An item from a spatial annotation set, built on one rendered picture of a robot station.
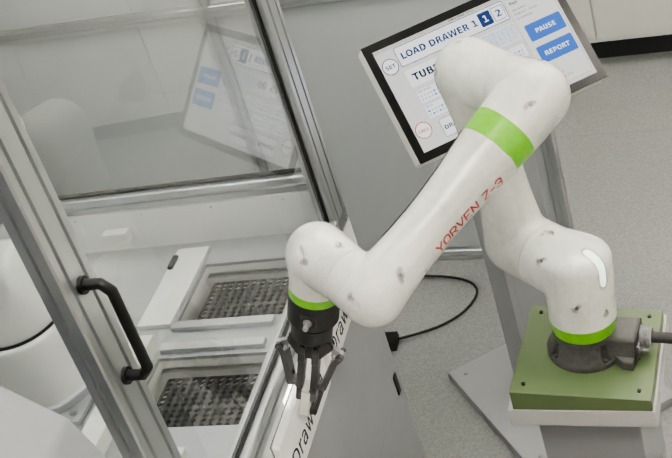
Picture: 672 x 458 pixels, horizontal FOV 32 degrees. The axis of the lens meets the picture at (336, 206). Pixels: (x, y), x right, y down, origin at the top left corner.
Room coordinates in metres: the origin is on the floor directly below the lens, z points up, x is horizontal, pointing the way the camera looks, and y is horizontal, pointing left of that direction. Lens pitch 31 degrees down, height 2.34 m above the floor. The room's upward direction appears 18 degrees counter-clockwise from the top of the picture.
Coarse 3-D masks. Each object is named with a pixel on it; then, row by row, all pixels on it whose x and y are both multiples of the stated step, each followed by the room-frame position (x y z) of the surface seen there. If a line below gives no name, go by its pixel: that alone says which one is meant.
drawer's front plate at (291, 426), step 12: (324, 372) 1.87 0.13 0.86; (324, 396) 1.84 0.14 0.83; (288, 408) 1.71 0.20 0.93; (288, 420) 1.68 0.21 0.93; (300, 420) 1.72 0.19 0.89; (276, 432) 1.66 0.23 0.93; (288, 432) 1.66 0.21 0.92; (300, 432) 1.70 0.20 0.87; (312, 432) 1.74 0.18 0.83; (276, 444) 1.63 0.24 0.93; (288, 444) 1.65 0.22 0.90; (276, 456) 1.62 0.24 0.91; (288, 456) 1.63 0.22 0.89
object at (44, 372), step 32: (0, 224) 1.36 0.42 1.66; (0, 256) 1.37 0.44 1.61; (0, 288) 1.38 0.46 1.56; (32, 288) 1.36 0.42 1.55; (0, 320) 1.39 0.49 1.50; (32, 320) 1.37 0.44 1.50; (0, 352) 1.40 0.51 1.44; (32, 352) 1.38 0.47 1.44; (64, 352) 1.36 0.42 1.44; (0, 384) 1.41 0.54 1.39; (32, 384) 1.39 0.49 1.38; (64, 384) 1.37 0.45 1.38; (64, 416) 1.38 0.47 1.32; (96, 416) 1.36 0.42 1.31
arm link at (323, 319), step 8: (288, 296) 1.68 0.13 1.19; (288, 304) 1.68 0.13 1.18; (288, 312) 1.68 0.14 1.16; (296, 312) 1.65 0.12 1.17; (304, 312) 1.64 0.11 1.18; (312, 312) 1.64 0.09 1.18; (320, 312) 1.63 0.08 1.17; (328, 312) 1.64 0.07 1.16; (336, 312) 1.65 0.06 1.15; (296, 320) 1.65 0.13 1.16; (304, 320) 1.64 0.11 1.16; (312, 320) 1.64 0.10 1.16; (320, 320) 1.64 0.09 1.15; (328, 320) 1.64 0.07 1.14; (336, 320) 1.66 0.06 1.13; (304, 328) 1.63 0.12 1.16; (312, 328) 1.64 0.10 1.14; (320, 328) 1.64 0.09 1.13; (328, 328) 1.64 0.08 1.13
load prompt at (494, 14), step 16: (464, 16) 2.59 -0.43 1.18; (480, 16) 2.59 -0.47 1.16; (496, 16) 2.59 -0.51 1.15; (432, 32) 2.57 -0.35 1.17; (448, 32) 2.57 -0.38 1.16; (464, 32) 2.57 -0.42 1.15; (480, 32) 2.56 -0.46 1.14; (400, 48) 2.55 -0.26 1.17; (416, 48) 2.54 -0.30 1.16; (432, 48) 2.54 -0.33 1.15; (400, 64) 2.52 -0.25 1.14
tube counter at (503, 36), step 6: (510, 24) 2.57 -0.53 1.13; (498, 30) 2.57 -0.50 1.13; (504, 30) 2.57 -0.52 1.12; (510, 30) 2.56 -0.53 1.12; (516, 30) 2.56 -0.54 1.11; (486, 36) 2.56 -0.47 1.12; (492, 36) 2.56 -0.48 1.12; (498, 36) 2.56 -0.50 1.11; (504, 36) 2.56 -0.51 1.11; (510, 36) 2.55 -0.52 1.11; (516, 36) 2.55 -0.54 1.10; (492, 42) 2.55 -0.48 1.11; (498, 42) 2.55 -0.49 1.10; (504, 42) 2.55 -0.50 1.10; (510, 42) 2.54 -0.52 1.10
